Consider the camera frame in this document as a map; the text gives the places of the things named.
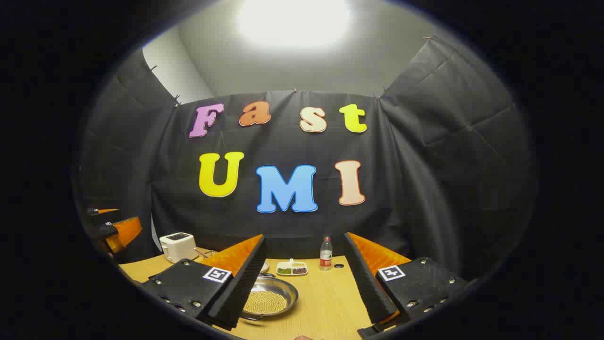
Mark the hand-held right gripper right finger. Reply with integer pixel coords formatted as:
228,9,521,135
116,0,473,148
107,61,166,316
344,231,470,338

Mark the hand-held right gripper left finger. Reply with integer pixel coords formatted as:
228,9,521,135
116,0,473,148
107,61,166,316
142,235,266,331

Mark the steel pot with black handles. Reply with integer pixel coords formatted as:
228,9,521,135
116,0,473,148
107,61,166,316
241,273,299,322

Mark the pile of soybeans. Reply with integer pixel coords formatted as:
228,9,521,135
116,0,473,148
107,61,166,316
243,290,288,315

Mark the white divided dish of beans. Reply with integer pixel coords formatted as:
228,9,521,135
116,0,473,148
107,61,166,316
276,259,308,276

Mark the white toaster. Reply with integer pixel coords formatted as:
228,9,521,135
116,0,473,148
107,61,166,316
159,232,197,264

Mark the clear plastic water bottle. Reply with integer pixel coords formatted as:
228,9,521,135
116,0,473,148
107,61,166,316
319,236,333,271

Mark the black backdrop cloth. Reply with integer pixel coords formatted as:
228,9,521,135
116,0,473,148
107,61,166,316
75,35,536,279

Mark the ceiling light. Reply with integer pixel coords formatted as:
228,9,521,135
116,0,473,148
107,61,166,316
236,0,352,50

